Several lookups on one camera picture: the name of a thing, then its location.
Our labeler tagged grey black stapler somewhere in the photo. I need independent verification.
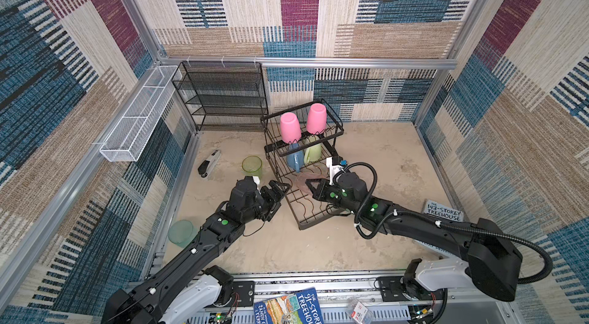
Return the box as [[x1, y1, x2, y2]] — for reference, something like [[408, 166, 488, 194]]
[[197, 149, 221, 178]]

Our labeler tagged white blue-handled mug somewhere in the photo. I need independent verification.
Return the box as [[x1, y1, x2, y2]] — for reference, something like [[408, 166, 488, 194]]
[[286, 143, 305, 173]]

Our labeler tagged black corrugated cable conduit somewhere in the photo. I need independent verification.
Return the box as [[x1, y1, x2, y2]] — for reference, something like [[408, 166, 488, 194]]
[[337, 162, 554, 285]]

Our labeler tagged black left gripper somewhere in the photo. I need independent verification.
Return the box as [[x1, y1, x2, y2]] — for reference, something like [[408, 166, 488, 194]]
[[241, 180, 291, 227]]

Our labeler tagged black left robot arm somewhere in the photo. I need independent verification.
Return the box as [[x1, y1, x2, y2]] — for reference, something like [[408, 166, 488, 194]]
[[101, 176, 291, 323]]

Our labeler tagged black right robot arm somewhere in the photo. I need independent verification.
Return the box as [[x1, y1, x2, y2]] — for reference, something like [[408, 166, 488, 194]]
[[305, 172, 522, 302]]

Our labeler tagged white wire mesh basket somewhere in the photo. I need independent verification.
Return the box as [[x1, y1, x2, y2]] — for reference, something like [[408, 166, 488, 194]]
[[100, 66, 179, 162]]

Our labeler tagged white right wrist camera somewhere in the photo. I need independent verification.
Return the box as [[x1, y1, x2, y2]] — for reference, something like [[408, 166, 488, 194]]
[[325, 155, 348, 185]]

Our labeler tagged pink plastic cup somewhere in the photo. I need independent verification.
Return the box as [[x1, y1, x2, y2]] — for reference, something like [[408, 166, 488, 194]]
[[280, 112, 302, 144], [306, 103, 328, 135]]

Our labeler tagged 91-storey treehouse book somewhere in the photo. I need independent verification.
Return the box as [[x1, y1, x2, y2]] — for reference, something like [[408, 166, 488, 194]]
[[253, 287, 324, 324]]

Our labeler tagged small clear plastic box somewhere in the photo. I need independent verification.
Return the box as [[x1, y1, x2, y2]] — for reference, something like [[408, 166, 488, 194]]
[[346, 297, 374, 324]]

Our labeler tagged pink translucent glass cup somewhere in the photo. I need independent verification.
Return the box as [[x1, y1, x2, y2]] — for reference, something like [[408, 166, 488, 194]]
[[293, 172, 324, 195]]

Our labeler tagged green glass cup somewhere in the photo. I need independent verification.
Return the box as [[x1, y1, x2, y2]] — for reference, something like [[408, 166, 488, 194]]
[[241, 155, 263, 178]]

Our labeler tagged light green ceramic mug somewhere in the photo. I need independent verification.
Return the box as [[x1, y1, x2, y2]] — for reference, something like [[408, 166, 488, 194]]
[[304, 135, 322, 165]]

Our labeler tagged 143-storey treehouse book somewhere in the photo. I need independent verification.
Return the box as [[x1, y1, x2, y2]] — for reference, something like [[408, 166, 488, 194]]
[[423, 199, 464, 222]]

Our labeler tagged black two-tier dish rack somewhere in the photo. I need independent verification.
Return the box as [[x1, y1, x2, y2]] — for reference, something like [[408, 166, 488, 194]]
[[261, 100, 348, 231]]

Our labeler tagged black mesh shelf unit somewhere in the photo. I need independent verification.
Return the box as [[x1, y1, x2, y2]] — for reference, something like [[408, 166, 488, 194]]
[[172, 61, 268, 132]]

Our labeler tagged teal cup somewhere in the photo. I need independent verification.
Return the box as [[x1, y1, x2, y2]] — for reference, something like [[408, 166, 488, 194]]
[[167, 220, 199, 249]]

